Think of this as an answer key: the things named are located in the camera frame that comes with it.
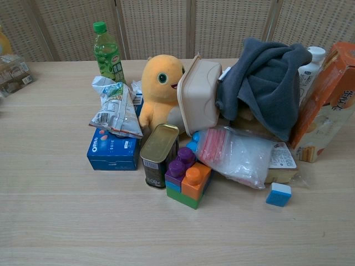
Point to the white crinkled snack bag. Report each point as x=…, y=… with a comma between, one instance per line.
x=116, y=108

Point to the light blue plastic toy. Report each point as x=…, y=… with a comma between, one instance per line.
x=194, y=141

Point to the gold-topped dark tin can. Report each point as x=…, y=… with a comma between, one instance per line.
x=159, y=155

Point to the beige plastic container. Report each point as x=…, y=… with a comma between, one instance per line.
x=198, y=97

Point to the orange plush toy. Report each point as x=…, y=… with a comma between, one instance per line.
x=161, y=88

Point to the multicolour toy building blocks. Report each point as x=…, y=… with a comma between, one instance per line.
x=188, y=180

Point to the small blue white carton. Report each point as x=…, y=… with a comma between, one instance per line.
x=137, y=95

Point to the blue Oreo cookie box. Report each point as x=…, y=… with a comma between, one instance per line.
x=113, y=151

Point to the clear zip bag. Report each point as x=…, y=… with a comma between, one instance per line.
x=241, y=155

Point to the dark grey fleece cloth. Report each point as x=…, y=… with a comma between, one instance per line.
x=266, y=86

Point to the woven folding screen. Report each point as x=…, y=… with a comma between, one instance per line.
x=194, y=27

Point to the green tea plastic bottle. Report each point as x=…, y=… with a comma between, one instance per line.
x=106, y=52

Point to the blue and white square block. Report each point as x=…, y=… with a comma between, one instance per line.
x=278, y=194

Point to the white milk bottle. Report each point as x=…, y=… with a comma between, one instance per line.
x=308, y=74

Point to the orange biscuit carton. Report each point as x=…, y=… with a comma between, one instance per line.
x=324, y=110

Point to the clear plastic packaged box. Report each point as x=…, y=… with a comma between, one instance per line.
x=14, y=73

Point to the yellow object at edge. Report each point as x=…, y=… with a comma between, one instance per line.
x=4, y=41

